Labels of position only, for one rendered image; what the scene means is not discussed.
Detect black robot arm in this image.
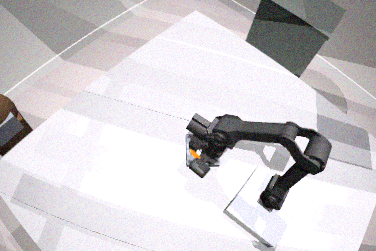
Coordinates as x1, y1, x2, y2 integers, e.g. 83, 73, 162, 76
186, 113, 332, 213

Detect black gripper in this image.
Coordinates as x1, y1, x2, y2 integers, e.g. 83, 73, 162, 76
189, 141, 225, 178

